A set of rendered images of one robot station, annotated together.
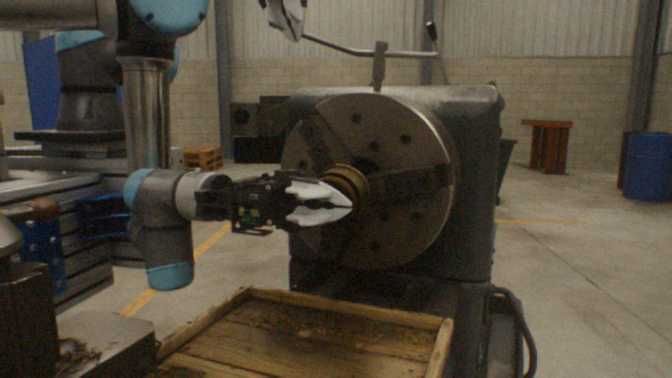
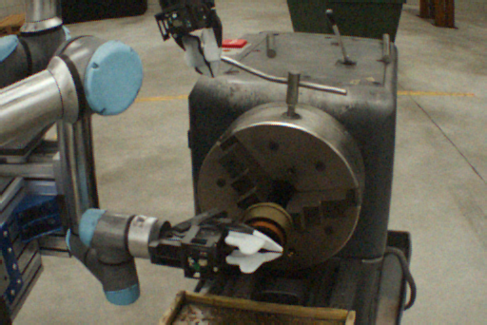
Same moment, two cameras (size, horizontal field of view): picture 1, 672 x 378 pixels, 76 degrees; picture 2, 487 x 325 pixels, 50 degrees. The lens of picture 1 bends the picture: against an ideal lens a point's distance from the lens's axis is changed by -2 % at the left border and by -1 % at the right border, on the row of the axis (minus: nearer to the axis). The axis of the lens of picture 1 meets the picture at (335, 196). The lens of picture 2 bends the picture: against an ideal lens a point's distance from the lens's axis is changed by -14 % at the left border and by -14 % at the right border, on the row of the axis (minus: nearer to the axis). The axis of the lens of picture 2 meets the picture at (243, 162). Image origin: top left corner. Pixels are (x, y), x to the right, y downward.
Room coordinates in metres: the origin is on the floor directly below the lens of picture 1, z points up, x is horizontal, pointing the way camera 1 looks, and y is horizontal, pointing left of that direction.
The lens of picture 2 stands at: (-0.24, 0.12, 1.61)
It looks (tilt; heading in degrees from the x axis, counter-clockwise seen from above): 24 degrees down; 354
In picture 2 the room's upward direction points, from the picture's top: 2 degrees counter-clockwise
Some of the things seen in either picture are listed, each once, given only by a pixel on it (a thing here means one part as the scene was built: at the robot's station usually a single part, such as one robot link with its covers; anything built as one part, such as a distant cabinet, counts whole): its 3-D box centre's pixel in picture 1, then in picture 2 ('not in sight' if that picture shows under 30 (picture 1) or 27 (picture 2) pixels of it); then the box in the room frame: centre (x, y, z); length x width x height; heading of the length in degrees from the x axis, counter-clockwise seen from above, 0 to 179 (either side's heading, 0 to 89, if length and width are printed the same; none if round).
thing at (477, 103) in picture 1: (406, 164); (308, 126); (1.17, -0.19, 1.06); 0.59 x 0.48 x 0.39; 158
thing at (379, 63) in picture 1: (378, 76); (292, 101); (0.78, -0.07, 1.26); 0.02 x 0.02 x 0.12; 63
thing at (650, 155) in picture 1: (651, 166); not in sight; (5.92, -4.34, 0.44); 0.59 x 0.59 x 0.88
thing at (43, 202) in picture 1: (28, 213); not in sight; (0.30, 0.22, 1.14); 0.04 x 0.02 x 0.02; 158
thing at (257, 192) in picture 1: (246, 201); (189, 247); (0.61, 0.13, 1.08); 0.12 x 0.09 x 0.08; 68
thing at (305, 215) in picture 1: (315, 218); (252, 261); (0.58, 0.03, 1.06); 0.09 x 0.06 x 0.03; 68
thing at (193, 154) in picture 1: (195, 160); (20, 30); (8.62, 2.80, 0.22); 1.25 x 0.86 x 0.44; 179
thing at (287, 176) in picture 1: (291, 186); (228, 233); (0.61, 0.06, 1.10); 0.09 x 0.02 x 0.05; 68
